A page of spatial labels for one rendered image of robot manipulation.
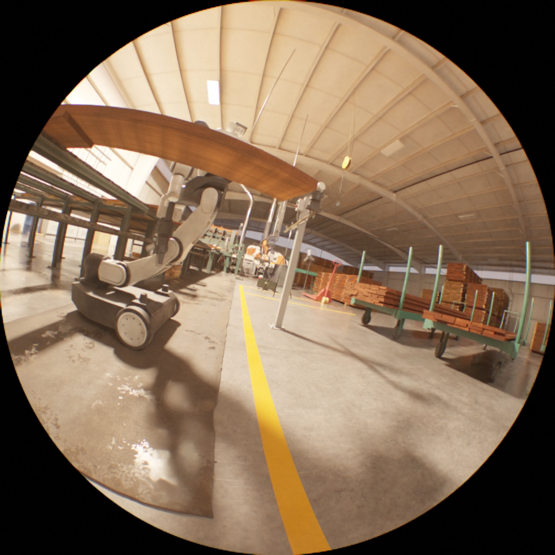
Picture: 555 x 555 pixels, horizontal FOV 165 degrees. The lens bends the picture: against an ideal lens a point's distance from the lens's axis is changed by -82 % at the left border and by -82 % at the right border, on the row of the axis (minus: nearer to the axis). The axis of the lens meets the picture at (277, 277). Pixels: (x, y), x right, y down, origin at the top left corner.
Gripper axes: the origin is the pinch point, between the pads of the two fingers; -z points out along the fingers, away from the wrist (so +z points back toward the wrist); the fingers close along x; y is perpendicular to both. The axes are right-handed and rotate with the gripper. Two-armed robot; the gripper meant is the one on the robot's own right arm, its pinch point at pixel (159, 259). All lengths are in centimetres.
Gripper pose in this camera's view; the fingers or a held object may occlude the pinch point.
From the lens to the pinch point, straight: 94.1
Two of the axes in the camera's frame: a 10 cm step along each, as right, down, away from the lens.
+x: 6.7, -0.5, -7.4
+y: 7.4, 1.2, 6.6
